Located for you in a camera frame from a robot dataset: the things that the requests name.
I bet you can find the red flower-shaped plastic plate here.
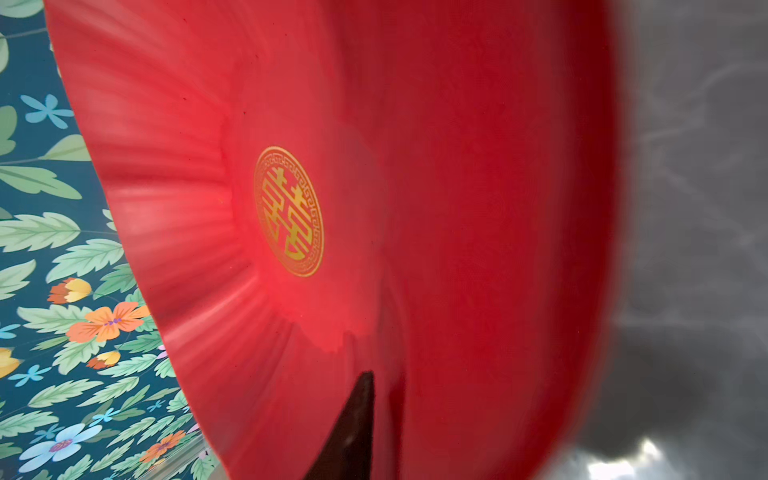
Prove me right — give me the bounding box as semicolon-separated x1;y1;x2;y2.
45;1;622;479

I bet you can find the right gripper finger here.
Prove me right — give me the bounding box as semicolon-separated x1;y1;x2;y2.
304;371;375;480

